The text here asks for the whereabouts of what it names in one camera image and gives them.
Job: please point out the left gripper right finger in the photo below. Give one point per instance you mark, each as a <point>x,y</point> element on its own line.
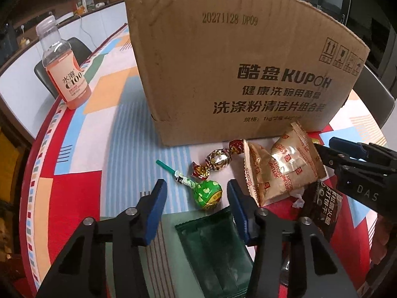
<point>314,269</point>

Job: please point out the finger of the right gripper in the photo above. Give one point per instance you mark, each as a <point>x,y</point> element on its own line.
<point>352,149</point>
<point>339,162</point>

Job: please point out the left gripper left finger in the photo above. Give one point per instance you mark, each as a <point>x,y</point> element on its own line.
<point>80,268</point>

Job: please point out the gold snack packet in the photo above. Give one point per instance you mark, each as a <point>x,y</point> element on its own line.
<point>291,164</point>

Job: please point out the person's right hand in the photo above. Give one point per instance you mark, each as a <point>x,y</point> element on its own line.
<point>383,229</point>

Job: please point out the black cracker packet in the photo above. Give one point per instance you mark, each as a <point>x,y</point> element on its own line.
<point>322,205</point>

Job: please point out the grey chair right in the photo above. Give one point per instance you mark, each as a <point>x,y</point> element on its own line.
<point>378,100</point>

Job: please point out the white wrapped candy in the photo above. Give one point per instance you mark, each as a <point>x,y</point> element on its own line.
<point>299,202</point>

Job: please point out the dark green sachet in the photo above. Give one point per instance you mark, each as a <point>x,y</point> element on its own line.
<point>218,257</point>

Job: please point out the colourful patterned tablecloth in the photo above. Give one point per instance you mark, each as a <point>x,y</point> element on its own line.
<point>100,159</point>

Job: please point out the red gold wrapped candy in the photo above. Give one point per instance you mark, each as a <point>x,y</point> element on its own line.
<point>217,160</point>

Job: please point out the green lollipop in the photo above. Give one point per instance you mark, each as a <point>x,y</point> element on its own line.
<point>207,194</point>

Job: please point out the brown cardboard box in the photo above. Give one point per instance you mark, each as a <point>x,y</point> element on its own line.
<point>217,70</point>

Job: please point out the orange drink bottle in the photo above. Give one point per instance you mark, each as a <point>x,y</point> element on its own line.
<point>53,47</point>

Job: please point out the dark grey chair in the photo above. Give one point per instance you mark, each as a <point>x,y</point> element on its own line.
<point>64,69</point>

